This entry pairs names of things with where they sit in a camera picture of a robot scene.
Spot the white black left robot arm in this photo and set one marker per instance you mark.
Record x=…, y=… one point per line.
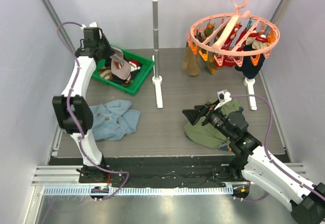
x=73, y=114

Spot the green plastic tray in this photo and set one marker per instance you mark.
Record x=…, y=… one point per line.
x=145, y=70

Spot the tan ribbed sock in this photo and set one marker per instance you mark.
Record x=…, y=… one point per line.
x=191, y=62

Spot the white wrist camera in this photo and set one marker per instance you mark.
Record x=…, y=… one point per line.
x=224, y=96
x=93, y=24

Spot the green crumpled garment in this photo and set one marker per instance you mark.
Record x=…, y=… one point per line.
x=207, y=135

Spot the pink round clip hanger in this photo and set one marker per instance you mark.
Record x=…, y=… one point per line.
x=254, y=42

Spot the light blue denim shirt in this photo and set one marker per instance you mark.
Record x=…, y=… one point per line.
x=114, y=120

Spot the navy cream cuff sock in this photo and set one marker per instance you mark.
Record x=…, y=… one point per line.
x=248, y=69

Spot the white slotted cable duct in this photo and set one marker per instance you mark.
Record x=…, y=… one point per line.
x=102, y=191

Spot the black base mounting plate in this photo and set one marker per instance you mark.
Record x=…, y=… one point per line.
x=159, y=172

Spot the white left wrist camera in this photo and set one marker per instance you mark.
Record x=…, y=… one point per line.
x=93, y=24

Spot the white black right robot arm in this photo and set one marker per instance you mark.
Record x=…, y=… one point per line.
x=256, y=164

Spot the beige grey sock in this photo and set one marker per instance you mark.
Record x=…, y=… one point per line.
x=122, y=71
x=117, y=57

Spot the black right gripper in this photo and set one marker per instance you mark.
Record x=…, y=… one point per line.
x=204, y=113

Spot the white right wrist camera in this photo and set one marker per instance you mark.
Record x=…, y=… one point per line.
x=224, y=96

